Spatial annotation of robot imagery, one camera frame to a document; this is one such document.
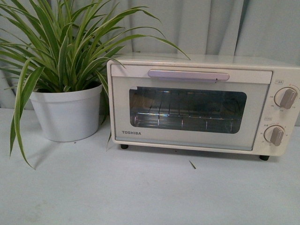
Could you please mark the glass oven door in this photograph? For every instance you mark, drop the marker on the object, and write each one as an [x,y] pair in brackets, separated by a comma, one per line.
[248,87]

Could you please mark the lilac oven door handle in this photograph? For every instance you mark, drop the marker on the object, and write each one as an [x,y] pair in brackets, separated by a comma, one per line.
[174,75]

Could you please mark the green spider plant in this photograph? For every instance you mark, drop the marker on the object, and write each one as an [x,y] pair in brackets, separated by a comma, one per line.
[65,50]

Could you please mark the white plastic flower pot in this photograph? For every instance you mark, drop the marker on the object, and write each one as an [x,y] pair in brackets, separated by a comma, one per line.
[68,116]

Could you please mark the lower beige timer knob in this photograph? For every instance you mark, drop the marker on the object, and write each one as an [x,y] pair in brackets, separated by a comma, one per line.
[274,135]

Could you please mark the grey curtain backdrop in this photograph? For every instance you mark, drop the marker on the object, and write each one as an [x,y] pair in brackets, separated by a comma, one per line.
[265,28]

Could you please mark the metal oven wire rack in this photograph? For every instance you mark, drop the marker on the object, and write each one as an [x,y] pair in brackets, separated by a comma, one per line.
[184,110]

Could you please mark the white Toshiba toaster oven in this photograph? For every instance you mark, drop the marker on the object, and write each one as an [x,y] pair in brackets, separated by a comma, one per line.
[283,75]

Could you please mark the upper beige temperature knob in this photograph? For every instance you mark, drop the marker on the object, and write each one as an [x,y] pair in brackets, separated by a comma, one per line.
[286,97]

